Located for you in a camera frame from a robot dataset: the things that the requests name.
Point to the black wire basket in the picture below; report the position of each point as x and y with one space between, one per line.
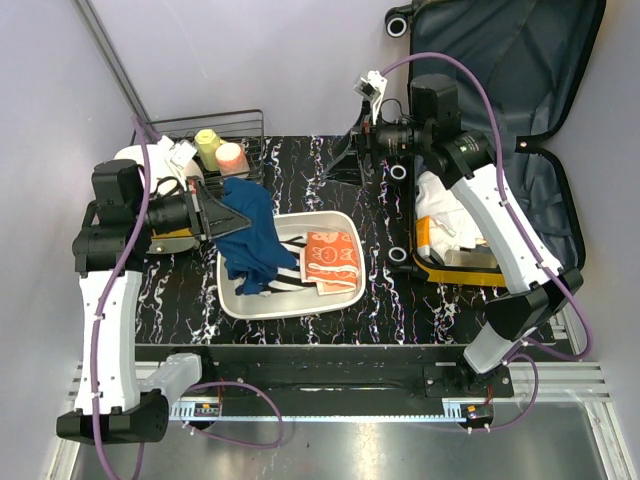
245 127

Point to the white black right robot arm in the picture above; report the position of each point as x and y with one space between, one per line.
465 162

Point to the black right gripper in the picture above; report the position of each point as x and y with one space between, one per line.
348 166

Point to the white cloth garment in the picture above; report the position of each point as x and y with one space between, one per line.
449 224

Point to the yellow Pikachu suitcase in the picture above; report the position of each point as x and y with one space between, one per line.
517 66

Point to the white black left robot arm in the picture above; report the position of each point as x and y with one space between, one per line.
112 404

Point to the navy blue garment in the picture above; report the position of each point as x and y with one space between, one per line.
254 254

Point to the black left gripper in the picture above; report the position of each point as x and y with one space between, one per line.
208 216

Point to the pink yellow drawer box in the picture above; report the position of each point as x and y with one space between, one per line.
165 235

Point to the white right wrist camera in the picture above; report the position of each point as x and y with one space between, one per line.
371 87

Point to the orange white patterned towel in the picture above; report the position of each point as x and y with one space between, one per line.
330 262

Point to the pink cup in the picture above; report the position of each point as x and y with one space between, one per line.
232 161

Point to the white plastic tray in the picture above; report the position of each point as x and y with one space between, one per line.
286 301

